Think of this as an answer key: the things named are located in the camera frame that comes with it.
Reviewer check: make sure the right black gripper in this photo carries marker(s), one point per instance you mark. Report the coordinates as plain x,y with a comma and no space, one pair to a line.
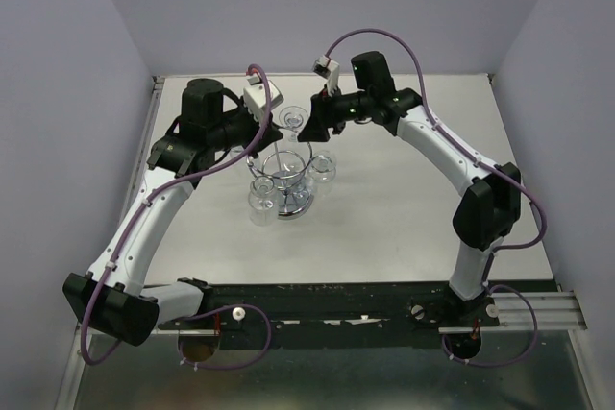
323,117

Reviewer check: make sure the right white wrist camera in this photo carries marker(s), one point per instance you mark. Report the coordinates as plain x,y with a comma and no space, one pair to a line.
329,70

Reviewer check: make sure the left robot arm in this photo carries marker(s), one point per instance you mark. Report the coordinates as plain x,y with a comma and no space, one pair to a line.
111,296

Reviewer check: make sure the chrome wine glass rack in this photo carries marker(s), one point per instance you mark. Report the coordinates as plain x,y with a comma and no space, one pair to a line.
286,164

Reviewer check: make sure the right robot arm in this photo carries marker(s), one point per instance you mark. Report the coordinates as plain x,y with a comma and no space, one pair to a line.
490,202

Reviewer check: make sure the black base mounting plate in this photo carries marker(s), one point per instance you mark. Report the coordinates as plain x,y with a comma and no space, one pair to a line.
316,316

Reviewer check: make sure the right hanging wine glass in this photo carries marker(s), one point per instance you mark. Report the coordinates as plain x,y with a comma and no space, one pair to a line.
322,167

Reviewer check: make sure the aluminium rail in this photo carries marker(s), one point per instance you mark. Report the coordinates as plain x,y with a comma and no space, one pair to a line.
507,312

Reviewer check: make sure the back upright wine glass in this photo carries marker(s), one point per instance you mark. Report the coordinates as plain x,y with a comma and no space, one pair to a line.
293,118

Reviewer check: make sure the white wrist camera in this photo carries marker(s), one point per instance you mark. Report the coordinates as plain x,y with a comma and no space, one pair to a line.
254,97
329,70

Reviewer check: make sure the clear wine glass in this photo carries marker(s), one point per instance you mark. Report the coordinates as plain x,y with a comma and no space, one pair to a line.
263,200

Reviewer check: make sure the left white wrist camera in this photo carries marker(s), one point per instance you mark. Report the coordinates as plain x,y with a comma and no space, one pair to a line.
254,97

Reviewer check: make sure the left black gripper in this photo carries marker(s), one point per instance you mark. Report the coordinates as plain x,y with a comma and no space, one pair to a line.
242,108

